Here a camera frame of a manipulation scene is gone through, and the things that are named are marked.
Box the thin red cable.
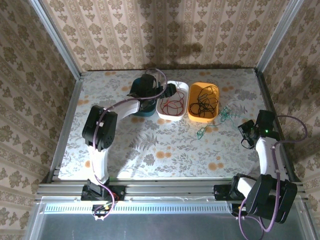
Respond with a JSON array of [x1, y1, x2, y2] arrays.
[[159, 80, 186, 116]]

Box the white plastic bin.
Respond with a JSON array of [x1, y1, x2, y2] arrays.
[[155, 80, 190, 122]]

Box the teal plastic bin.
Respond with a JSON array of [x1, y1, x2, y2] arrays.
[[130, 77, 161, 118]]

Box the orange plastic bin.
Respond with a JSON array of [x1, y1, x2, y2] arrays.
[[187, 81, 221, 124]]

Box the thin green cable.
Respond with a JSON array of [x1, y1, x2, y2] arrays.
[[195, 104, 241, 141]]

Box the thin black cable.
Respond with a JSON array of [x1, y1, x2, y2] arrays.
[[188, 84, 220, 124]]

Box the small black connector board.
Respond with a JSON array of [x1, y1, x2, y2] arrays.
[[230, 202, 248, 221], [91, 203, 114, 222]]

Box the floral patterned table mat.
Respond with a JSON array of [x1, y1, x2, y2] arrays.
[[57, 68, 288, 181]]

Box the grey metal sheet panel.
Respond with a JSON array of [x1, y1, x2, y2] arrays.
[[24, 195, 316, 240]]

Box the aluminium side rail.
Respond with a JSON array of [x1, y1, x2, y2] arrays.
[[254, 68, 301, 183], [46, 73, 85, 184]]

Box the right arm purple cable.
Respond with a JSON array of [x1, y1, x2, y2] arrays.
[[237, 114, 309, 240]]

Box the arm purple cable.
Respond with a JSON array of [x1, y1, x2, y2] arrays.
[[90, 67, 169, 222], [237, 114, 309, 240]]

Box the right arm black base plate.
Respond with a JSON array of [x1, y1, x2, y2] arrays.
[[213, 183, 251, 201]]

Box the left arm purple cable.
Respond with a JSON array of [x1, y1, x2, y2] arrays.
[[90, 67, 169, 222]]

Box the aluminium frame post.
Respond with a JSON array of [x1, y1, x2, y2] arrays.
[[29, 0, 84, 80], [254, 0, 305, 76]]

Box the aluminium front frame rail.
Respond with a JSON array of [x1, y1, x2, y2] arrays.
[[35, 180, 308, 201]]

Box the slotted grey cable duct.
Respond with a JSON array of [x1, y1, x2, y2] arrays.
[[40, 199, 234, 215]]

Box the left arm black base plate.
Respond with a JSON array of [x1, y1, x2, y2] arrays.
[[80, 184, 126, 202]]

